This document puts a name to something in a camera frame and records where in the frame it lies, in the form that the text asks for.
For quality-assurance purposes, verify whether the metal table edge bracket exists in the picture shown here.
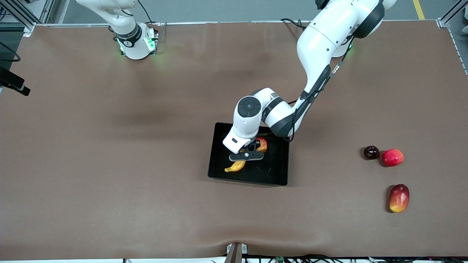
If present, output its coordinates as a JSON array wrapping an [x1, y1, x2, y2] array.
[[225, 242, 248, 263]]

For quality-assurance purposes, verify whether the black right arm base cable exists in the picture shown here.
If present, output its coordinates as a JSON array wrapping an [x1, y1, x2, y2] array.
[[137, 0, 154, 24]]

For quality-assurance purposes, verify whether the pinkish red round fruit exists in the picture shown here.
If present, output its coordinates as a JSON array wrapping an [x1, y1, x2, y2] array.
[[382, 148, 405, 167]]

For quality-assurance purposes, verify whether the large table mat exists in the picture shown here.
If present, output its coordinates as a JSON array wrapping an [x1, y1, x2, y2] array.
[[0, 20, 468, 260]]

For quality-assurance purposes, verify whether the black plastic box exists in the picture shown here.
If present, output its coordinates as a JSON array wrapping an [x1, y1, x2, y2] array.
[[207, 122, 291, 187]]

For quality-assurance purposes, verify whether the red yellow mango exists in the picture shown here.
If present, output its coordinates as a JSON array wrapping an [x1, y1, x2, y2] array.
[[389, 184, 410, 213]]

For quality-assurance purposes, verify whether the black arm base cable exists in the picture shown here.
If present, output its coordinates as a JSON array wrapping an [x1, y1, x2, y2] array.
[[281, 18, 311, 31], [137, 0, 154, 24]]

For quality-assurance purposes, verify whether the dark purple mangosteen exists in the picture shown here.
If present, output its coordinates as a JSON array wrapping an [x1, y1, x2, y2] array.
[[363, 145, 380, 160]]

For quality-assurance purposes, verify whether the black left arm base cable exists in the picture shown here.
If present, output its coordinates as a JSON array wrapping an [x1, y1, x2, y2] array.
[[281, 18, 311, 31]]

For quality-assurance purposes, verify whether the yellow banana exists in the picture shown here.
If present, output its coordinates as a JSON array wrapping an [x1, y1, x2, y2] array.
[[224, 160, 246, 173]]

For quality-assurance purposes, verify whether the aluminium frame profile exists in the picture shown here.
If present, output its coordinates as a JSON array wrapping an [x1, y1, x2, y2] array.
[[0, 0, 55, 37], [437, 0, 468, 28]]

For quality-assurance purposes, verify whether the black looped cable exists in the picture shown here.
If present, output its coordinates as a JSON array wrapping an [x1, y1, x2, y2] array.
[[0, 41, 20, 62]]

